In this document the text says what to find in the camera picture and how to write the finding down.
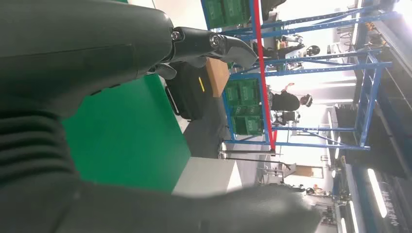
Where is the brown cardboard box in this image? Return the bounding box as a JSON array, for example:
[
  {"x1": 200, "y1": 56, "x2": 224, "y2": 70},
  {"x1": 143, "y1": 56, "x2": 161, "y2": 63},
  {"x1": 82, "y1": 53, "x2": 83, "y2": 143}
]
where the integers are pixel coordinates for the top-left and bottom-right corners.
[
  {"x1": 205, "y1": 58, "x2": 231, "y2": 98},
  {"x1": 294, "y1": 166, "x2": 324, "y2": 179}
]

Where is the white black humanoid robot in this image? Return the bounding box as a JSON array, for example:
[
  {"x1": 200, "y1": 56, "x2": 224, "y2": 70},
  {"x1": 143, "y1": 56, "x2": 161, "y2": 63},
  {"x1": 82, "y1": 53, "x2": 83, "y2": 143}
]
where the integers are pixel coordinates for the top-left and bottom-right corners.
[{"x1": 257, "y1": 34, "x2": 322, "y2": 60}]

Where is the black carrying case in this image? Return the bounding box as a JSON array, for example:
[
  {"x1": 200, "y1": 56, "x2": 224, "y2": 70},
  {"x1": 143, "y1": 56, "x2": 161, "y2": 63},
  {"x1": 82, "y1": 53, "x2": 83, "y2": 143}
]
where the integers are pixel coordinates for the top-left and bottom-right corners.
[{"x1": 165, "y1": 62, "x2": 210, "y2": 122}]

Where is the white side table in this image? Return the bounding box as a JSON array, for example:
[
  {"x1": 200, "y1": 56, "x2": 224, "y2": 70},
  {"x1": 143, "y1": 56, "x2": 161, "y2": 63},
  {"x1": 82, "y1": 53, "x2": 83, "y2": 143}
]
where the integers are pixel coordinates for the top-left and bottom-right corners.
[{"x1": 172, "y1": 157, "x2": 242, "y2": 198}]

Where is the black metal stand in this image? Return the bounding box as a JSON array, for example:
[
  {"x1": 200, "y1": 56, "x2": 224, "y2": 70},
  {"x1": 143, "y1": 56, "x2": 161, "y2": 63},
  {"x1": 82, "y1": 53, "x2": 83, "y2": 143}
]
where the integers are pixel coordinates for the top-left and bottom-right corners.
[{"x1": 218, "y1": 139, "x2": 292, "y2": 171}]

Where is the person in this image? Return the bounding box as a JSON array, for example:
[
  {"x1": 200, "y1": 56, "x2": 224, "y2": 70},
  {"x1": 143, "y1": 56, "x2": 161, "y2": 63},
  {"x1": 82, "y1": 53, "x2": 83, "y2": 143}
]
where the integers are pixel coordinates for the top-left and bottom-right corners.
[{"x1": 270, "y1": 83, "x2": 314, "y2": 113}]

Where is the blue metal shelf rack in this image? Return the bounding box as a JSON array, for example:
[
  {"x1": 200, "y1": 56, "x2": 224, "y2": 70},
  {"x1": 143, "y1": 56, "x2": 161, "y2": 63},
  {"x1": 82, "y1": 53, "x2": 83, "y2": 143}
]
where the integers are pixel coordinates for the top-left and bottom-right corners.
[
  {"x1": 221, "y1": 48, "x2": 394, "y2": 152},
  {"x1": 200, "y1": 0, "x2": 400, "y2": 41}
]

